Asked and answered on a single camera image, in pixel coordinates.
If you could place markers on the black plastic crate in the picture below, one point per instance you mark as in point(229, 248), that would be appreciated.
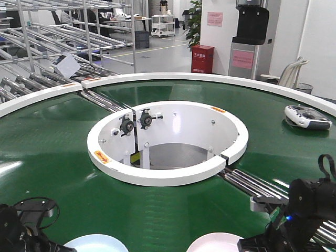
point(142, 39)

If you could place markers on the green potted plant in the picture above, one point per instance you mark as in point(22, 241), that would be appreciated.
point(194, 22)

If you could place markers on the black water dispenser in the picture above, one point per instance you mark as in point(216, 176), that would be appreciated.
point(251, 35)

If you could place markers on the white outer conveyor rail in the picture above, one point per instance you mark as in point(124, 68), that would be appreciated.
point(21, 102)

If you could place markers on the white grey remote controller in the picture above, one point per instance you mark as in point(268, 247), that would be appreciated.
point(307, 118)

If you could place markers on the red fire extinguisher cabinet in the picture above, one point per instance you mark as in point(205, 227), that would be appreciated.
point(202, 59)

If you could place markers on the steel transfer rollers right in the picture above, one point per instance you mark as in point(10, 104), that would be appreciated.
point(256, 187)

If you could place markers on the light blue plate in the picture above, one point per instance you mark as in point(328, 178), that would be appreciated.
point(96, 242)

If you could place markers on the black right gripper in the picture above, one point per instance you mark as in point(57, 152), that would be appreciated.
point(295, 220)

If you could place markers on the white shelf cart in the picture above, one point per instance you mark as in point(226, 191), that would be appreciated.
point(163, 25)

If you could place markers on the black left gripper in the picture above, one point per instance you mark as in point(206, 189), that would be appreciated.
point(21, 228)

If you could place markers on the green conveyor belt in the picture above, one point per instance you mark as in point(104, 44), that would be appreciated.
point(44, 153)

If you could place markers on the white control box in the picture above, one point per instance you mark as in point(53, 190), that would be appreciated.
point(66, 65)

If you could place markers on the pink plate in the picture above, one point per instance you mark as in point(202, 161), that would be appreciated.
point(219, 241)

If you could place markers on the steel roller rack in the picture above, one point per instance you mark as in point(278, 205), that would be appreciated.
point(36, 33)

